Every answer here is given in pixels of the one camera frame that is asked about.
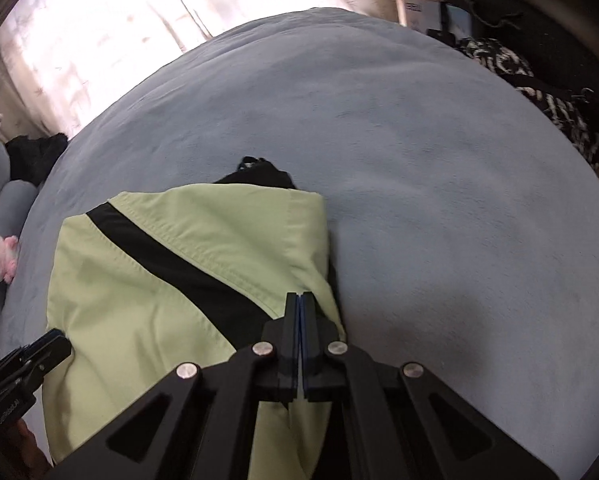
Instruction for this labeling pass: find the black white patterned clothing pile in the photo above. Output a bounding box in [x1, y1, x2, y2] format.
[408, 0, 599, 161]

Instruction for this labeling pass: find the white cardboard box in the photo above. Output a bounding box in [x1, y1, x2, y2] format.
[401, 0, 473, 37]

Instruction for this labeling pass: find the black and white patterned cloth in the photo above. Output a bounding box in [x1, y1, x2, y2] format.
[453, 37, 599, 167]

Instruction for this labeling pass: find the blue-grey bed blanket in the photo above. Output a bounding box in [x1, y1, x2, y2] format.
[0, 7, 599, 471]

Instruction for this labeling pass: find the small blue-grey pillow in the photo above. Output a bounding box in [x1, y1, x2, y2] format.
[0, 180, 41, 308]

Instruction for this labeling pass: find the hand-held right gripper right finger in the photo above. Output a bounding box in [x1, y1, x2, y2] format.
[298, 291, 561, 480]

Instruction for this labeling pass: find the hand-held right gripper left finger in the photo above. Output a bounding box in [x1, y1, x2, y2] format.
[44, 292, 301, 480]

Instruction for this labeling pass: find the white patterned curtain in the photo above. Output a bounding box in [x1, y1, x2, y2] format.
[0, 0, 405, 141]

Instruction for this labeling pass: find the green and black hooded jacket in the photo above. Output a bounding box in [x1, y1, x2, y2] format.
[42, 157, 349, 480]

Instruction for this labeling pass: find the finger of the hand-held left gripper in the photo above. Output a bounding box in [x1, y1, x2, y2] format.
[16, 328, 73, 377]

